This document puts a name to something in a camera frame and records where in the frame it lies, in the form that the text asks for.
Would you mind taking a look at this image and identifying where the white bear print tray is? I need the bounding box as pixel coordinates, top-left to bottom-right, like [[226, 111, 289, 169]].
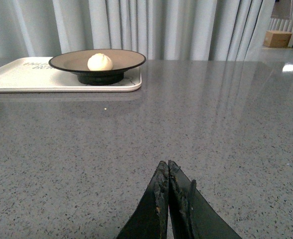
[[0, 57, 142, 93]]

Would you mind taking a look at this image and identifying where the brown cardboard box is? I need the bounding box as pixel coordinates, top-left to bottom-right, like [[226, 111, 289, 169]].
[[263, 30, 292, 48]]

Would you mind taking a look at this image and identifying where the brown plate with black rim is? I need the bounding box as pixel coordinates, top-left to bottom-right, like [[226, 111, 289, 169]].
[[49, 49, 146, 86]]

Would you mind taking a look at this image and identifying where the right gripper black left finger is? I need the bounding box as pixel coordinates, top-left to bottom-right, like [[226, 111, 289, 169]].
[[117, 161, 169, 239]]

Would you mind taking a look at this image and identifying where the grey pleated curtain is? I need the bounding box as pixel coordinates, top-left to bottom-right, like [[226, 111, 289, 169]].
[[0, 0, 293, 61]]

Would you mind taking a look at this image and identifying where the white steamed bun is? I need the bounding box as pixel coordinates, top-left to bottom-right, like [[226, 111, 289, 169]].
[[87, 53, 113, 71]]

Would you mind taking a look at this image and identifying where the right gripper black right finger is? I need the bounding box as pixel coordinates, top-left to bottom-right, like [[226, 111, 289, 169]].
[[168, 160, 241, 239]]

